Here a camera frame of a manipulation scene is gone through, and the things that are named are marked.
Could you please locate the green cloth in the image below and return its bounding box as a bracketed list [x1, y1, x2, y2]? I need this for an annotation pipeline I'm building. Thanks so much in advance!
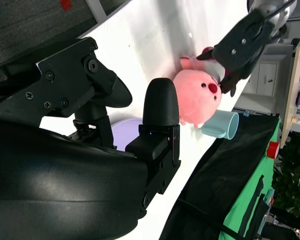
[219, 117, 283, 240]

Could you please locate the pink plush beaver doll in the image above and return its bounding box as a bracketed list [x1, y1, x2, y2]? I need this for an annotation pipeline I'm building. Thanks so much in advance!
[172, 46, 228, 129]

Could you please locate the purple plastic plate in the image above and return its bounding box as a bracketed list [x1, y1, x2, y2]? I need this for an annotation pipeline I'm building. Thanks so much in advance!
[111, 117, 143, 151]

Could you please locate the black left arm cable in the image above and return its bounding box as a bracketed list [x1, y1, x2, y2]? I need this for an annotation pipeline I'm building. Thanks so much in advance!
[263, 0, 294, 20]

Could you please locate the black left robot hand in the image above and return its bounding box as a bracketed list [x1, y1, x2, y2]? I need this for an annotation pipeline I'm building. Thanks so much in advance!
[196, 11, 289, 98]

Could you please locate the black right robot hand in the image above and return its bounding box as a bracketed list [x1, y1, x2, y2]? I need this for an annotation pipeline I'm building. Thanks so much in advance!
[0, 36, 182, 240]

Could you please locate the teal plastic mug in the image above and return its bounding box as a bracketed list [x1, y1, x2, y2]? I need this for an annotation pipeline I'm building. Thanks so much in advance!
[201, 109, 240, 140]

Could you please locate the white table leg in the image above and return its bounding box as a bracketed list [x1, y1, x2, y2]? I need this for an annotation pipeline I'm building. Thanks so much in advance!
[86, 0, 117, 24]

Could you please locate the green leafy plant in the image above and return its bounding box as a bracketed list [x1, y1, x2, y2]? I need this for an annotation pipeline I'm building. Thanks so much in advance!
[272, 131, 300, 218]

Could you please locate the red tape roll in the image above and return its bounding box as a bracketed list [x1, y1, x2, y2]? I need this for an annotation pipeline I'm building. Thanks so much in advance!
[266, 141, 280, 159]

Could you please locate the black backdrop cloth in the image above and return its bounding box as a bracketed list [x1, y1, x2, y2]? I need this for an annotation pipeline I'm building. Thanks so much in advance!
[159, 113, 281, 240]

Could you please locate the beige wooden shelf panel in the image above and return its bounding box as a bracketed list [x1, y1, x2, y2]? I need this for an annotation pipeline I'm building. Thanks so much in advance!
[281, 32, 300, 150]

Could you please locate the white cabinet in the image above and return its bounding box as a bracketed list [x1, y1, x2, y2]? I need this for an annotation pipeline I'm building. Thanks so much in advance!
[249, 53, 287, 97]

